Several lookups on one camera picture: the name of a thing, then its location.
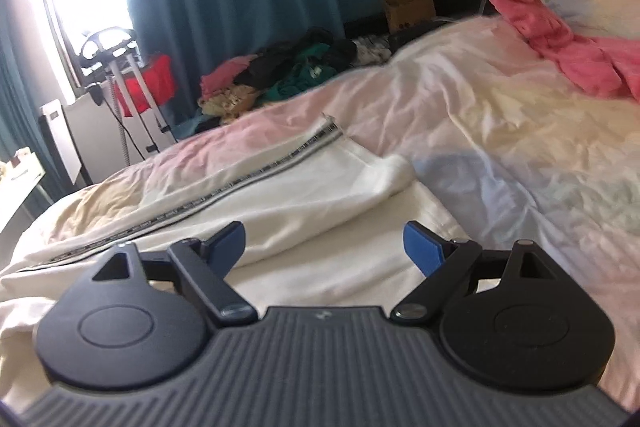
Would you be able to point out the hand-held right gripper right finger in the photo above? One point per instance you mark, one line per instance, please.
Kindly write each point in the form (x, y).
(422, 247)

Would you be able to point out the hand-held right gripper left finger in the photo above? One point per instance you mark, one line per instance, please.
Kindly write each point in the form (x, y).
(227, 247)

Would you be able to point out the cream striped pants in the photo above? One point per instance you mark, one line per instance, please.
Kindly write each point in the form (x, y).
(300, 197)

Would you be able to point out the pastel bed blanket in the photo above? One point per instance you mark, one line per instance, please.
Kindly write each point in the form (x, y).
(500, 132)

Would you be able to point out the tan garment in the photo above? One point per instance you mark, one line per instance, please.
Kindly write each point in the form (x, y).
(230, 102)

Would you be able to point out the garment steamer stand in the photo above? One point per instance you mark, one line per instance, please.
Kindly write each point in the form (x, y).
(145, 117)

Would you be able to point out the white radiator cabinet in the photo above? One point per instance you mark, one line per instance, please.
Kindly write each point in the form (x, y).
(95, 132)

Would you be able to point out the red cloth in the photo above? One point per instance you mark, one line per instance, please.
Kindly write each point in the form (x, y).
(160, 82)

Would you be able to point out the green garment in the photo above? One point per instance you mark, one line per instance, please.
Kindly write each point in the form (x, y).
(300, 77)

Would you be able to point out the black steamer head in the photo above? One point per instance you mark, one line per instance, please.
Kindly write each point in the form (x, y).
(96, 95)

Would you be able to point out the black framed folded panel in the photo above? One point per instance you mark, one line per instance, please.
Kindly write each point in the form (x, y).
(60, 137)

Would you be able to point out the black white patterned garment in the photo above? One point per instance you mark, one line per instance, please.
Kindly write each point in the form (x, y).
(372, 52)

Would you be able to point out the white dressing table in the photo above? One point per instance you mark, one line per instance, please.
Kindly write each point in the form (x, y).
(20, 187)

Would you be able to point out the brown cardboard box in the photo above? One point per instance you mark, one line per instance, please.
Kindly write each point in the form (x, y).
(407, 9)

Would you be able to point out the pink fleece garment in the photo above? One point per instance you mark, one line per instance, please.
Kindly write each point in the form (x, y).
(575, 52)

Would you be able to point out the narrow teal curtain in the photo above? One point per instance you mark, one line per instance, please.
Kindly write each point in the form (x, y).
(20, 97)

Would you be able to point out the pastel pillow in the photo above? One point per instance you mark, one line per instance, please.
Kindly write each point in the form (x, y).
(600, 14)

